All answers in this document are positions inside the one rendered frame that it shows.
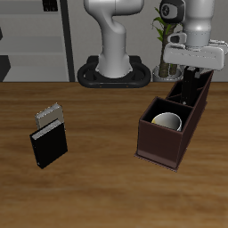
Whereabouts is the dark angular object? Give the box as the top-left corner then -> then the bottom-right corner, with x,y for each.
0,54 -> 12,83

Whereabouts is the dark brown desk caddy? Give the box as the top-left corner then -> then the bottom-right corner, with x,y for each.
134,69 -> 215,173

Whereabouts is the white-yellow mug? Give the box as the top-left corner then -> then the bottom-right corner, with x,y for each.
151,111 -> 183,133

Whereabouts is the black book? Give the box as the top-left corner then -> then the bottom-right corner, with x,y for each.
181,66 -> 198,106
28,118 -> 69,170

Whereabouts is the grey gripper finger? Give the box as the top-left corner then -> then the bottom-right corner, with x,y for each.
194,67 -> 203,79

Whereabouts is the green pot plant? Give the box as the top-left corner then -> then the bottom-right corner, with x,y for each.
151,6 -> 185,83

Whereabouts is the black box on shelf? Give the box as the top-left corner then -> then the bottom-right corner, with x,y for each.
42,0 -> 59,12

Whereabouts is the grey shelf unit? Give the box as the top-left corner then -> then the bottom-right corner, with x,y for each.
0,0 -> 76,83

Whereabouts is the grey book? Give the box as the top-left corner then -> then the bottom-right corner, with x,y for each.
34,102 -> 65,130

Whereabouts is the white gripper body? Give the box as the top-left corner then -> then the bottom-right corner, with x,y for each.
162,39 -> 228,72

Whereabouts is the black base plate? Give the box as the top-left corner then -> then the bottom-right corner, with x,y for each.
77,54 -> 152,89

